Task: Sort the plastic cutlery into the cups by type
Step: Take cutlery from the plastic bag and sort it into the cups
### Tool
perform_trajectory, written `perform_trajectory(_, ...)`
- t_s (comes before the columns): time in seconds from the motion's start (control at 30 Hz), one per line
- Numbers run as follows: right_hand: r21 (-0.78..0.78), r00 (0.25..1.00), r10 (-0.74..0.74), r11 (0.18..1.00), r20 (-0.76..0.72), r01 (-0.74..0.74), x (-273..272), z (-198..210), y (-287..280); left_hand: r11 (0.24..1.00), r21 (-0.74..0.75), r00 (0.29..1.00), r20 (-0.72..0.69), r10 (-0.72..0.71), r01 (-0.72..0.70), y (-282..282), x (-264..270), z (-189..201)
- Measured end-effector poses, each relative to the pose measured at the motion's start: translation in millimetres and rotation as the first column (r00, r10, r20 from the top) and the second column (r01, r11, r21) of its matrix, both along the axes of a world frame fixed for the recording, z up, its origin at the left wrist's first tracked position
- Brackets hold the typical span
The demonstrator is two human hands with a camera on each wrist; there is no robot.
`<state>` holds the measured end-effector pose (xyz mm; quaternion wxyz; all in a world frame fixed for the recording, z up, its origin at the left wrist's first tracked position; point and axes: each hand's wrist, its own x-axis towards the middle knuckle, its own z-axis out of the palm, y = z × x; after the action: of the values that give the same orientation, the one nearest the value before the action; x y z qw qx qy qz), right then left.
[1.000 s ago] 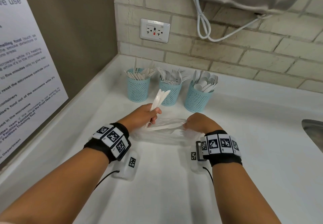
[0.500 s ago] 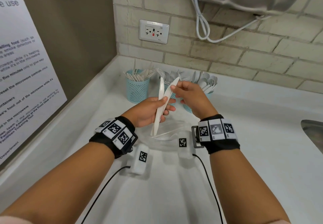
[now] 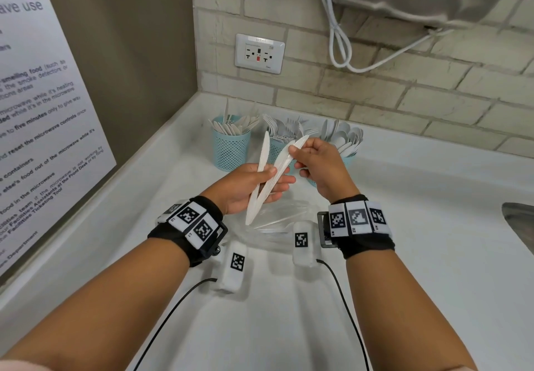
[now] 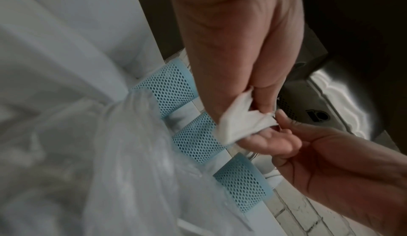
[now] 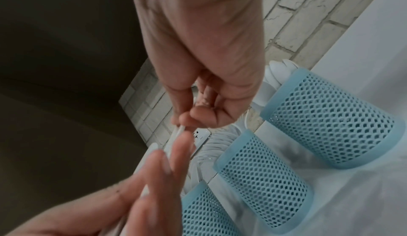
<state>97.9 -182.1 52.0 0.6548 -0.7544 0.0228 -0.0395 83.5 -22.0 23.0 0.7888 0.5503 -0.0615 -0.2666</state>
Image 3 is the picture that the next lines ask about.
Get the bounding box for person's left hand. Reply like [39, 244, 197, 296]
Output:
[201, 163, 297, 216]

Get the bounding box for person's right hand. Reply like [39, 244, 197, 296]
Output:
[291, 137, 361, 201]

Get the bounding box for white cutlery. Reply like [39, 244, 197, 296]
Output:
[246, 131, 271, 225]
[250, 134, 310, 221]

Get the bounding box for bunch of white plastic forks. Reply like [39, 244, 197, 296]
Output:
[261, 114, 320, 140]

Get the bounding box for bunch of white plastic knives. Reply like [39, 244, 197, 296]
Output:
[207, 99, 261, 136]

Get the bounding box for clear plastic bag of cutlery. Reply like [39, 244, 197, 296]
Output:
[227, 199, 318, 255]

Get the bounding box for person's left forearm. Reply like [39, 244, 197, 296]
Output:
[0, 239, 191, 371]

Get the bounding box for person's right forearm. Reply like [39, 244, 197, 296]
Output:
[346, 249, 478, 371]

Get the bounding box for person's pink left sleeve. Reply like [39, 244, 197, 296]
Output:
[0, 354, 53, 371]

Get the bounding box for black left wrist band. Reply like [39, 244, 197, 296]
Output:
[147, 196, 229, 268]

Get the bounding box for black wrist band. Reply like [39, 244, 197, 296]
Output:
[317, 194, 396, 260]
[147, 196, 229, 268]

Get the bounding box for black right wrist band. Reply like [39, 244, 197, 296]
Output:
[317, 194, 396, 260]

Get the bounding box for dark sink basin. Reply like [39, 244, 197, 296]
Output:
[502, 202, 534, 255]

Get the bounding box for white printed notice poster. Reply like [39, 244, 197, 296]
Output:
[0, 0, 117, 277]

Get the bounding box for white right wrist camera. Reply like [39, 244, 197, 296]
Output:
[291, 221, 320, 268]

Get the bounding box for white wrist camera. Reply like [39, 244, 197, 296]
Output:
[291, 221, 320, 268]
[212, 241, 248, 294]

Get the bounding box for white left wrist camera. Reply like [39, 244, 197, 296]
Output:
[212, 241, 248, 294]

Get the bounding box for white wall power outlet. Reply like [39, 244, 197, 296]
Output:
[234, 33, 286, 75]

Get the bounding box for black right camera cable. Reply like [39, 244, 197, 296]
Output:
[317, 259, 370, 371]

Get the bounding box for black camera cable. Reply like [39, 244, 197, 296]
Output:
[317, 259, 370, 371]
[133, 277, 219, 371]

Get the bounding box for black left camera cable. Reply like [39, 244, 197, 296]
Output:
[133, 277, 219, 371]

